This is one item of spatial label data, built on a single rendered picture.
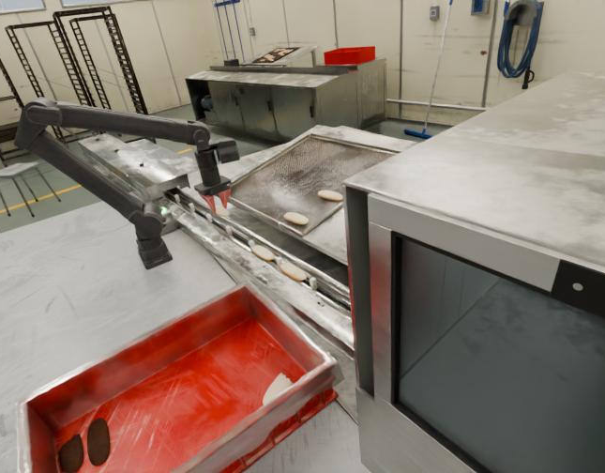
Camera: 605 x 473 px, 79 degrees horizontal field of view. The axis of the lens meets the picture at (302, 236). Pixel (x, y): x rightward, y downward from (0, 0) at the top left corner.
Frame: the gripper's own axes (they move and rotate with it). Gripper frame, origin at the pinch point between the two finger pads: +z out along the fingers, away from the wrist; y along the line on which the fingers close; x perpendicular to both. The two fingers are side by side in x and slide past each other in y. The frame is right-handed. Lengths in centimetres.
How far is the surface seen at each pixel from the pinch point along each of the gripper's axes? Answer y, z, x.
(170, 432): -43, 10, -53
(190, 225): -7.2, 6.8, 10.4
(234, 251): -5.8, 6.7, -15.9
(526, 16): 364, -22, 62
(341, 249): 12.2, 3.8, -43.1
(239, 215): 11.5, 11.0, 10.1
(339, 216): 22.4, 2.0, -32.2
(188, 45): 326, -20, 699
